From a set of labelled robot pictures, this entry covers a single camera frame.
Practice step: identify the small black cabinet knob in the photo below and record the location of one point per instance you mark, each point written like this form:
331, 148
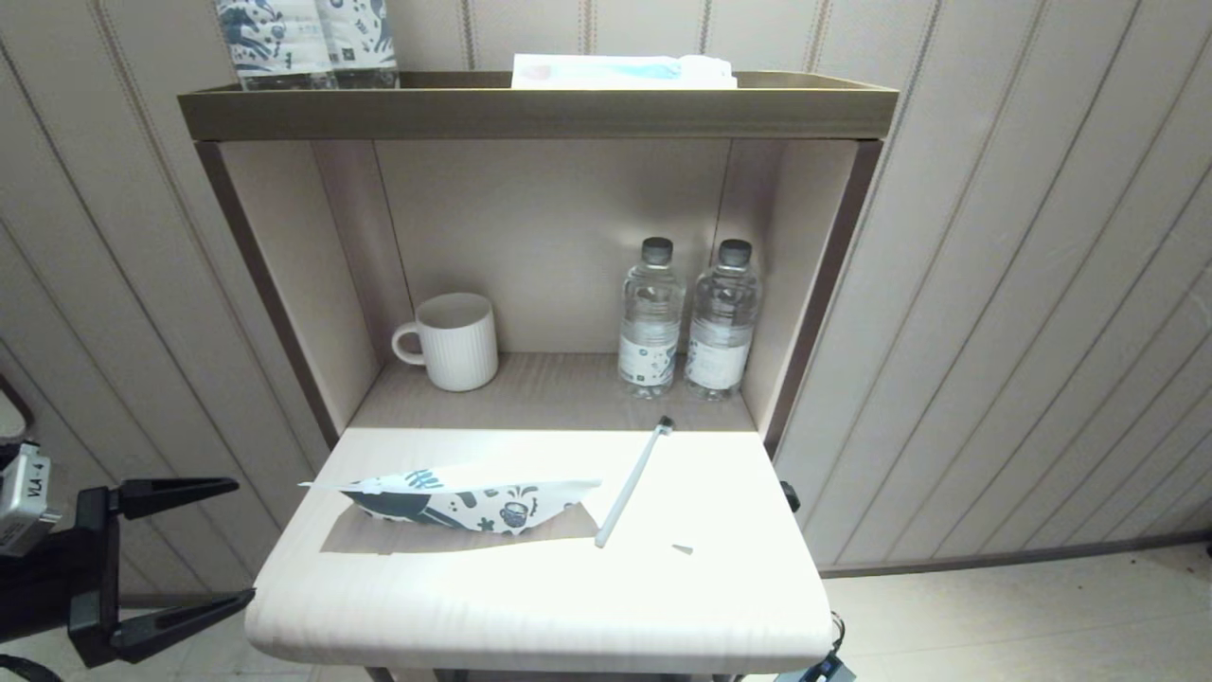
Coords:
788, 495

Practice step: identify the white blue tissue pack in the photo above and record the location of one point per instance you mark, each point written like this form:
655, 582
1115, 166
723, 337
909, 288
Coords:
615, 72

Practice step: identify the clear water bottle black cap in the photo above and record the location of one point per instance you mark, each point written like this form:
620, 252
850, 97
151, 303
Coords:
650, 322
721, 322

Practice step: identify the white toothbrush with dark head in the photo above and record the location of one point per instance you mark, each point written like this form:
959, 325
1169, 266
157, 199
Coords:
632, 483

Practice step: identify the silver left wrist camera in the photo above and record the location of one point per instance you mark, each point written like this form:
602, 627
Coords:
24, 502

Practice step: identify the white ribbed ceramic mug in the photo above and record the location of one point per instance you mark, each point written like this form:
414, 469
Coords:
459, 350

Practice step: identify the black blue plastic part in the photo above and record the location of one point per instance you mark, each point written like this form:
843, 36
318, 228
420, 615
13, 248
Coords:
824, 668

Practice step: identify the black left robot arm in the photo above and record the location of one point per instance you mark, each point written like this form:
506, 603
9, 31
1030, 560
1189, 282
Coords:
33, 592

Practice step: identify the beige wooden shelf cabinet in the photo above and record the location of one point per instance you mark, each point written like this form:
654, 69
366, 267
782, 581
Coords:
530, 237

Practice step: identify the blue patterned plastic bag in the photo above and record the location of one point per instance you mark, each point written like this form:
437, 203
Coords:
473, 507

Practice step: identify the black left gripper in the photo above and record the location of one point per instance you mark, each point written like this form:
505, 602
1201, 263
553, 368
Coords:
93, 578

